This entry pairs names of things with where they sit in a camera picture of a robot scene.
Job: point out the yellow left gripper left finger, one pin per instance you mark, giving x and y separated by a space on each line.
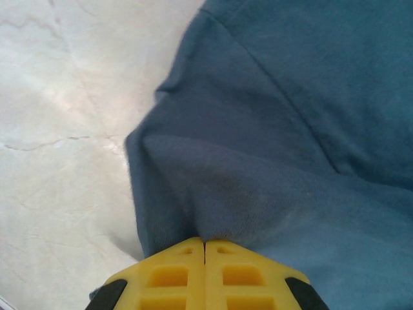
193 258

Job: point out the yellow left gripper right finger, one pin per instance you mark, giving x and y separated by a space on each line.
216 261

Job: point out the blue t-shirt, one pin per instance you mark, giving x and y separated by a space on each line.
274 129

